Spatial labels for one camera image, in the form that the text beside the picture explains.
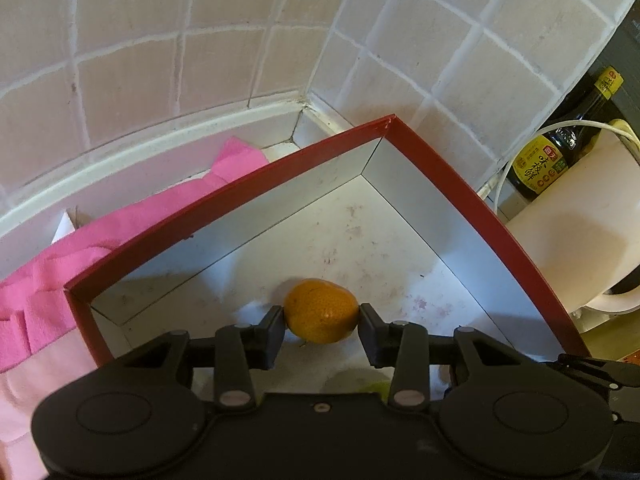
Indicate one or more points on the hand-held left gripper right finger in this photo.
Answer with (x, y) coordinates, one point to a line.
(369, 334)

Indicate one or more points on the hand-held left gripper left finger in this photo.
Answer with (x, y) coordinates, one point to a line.
(274, 332)

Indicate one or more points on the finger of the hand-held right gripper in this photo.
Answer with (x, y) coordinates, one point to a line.
(617, 374)

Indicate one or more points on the small orange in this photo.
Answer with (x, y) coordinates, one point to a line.
(320, 310)

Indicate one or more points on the green apple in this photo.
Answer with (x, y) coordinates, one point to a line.
(379, 389)

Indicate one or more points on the red box with white inside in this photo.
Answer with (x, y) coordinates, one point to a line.
(350, 230)

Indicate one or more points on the white appliance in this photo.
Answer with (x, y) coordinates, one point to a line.
(575, 240)

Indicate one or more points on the dark soy sauce bottle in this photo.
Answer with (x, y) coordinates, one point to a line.
(545, 160)

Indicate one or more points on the hot pink cloth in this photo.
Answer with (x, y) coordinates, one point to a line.
(50, 270)

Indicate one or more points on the white paper sheet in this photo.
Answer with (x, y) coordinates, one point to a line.
(62, 230)

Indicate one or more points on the light pink cloth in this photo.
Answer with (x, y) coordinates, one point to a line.
(20, 410)

